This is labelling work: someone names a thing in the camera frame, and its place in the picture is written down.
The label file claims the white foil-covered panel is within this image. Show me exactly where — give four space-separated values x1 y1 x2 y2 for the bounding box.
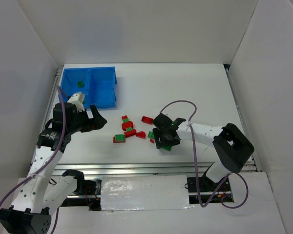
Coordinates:
101 175 190 211

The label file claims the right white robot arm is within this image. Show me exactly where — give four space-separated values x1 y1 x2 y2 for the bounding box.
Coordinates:
153 114 254 183

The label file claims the blue two-compartment bin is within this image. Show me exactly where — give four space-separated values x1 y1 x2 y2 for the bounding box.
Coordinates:
61 67 117 110

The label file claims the green 2x2 lego brick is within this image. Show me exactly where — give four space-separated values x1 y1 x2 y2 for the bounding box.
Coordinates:
147 131 155 139

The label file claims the red half-round lego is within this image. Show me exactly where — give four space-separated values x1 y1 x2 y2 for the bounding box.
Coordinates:
136 131 146 139

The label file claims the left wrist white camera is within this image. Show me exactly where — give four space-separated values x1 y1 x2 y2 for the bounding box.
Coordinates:
67 92 85 112

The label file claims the green on red lego stack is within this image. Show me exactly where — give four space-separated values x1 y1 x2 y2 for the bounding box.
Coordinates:
113 134 126 143

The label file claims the red green stacked lego tower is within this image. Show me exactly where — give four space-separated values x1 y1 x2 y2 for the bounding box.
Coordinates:
121 115 134 132

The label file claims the red 2x4 lego brick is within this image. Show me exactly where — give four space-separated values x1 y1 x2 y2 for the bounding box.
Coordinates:
141 116 153 125

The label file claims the red lego brick under tower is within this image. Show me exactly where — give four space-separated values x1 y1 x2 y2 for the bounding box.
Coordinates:
124 129 137 138

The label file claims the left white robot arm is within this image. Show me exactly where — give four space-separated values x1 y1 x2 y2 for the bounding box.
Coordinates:
0 101 107 234

